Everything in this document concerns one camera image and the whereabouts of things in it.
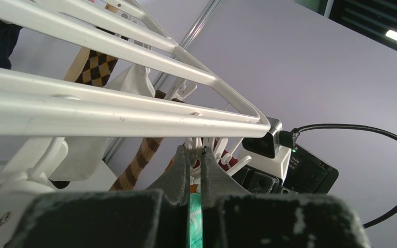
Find white plastic sock hanger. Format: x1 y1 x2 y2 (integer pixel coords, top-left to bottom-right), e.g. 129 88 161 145
0 1 270 247

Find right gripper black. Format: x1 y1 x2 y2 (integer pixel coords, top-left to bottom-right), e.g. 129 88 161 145
232 165 282 194

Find navy sock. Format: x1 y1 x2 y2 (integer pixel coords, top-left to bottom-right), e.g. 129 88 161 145
0 20 23 69

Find plain white sock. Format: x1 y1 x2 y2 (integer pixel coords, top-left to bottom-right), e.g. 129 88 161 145
103 64 156 97

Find green white sock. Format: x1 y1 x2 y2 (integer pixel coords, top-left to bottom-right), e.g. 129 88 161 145
189 193 203 248

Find white sock black stripes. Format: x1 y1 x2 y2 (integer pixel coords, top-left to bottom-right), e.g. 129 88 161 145
49 137 112 190

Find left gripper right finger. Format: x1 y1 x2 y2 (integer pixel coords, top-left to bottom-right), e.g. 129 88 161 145
200 147 371 247

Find striped brown green sock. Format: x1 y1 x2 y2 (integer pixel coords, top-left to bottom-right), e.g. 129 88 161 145
109 89 186 192

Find wooden drying rack frame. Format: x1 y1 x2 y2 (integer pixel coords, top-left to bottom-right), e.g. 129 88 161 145
64 47 91 84

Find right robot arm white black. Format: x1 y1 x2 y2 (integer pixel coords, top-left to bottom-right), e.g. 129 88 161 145
232 145 339 194

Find right camera cable black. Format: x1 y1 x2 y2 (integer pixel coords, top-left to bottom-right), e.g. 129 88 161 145
290 123 397 228

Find dark argyle sock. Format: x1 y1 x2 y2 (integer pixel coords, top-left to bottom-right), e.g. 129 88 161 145
74 50 118 87

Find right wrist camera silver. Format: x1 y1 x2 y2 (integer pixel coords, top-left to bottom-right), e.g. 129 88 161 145
237 117 292 182

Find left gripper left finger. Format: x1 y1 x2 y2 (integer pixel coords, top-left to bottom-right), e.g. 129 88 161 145
7 145 190 247

